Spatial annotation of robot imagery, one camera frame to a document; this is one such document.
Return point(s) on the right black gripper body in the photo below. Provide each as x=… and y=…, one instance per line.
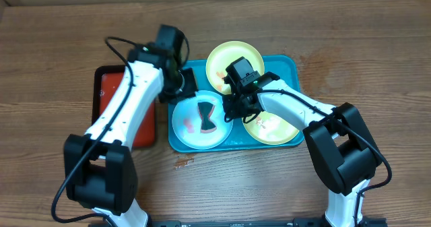
x=238, y=109

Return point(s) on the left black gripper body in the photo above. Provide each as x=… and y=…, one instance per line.
x=185, y=89

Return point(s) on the green plate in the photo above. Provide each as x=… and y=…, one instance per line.
x=223, y=55
x=271, y=129

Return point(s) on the light blue plate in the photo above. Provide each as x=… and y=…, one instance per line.
x=186, y=122

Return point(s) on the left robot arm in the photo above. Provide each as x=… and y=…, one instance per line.
x=99, y=171

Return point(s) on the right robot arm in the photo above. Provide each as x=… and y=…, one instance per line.
x=343, y=152

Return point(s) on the blue plastic tray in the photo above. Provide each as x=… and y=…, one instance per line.
x=239, y=139

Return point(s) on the red and black tray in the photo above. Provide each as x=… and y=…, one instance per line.
x=106, y=81

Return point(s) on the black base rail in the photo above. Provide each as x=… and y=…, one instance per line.
x=235, y=223

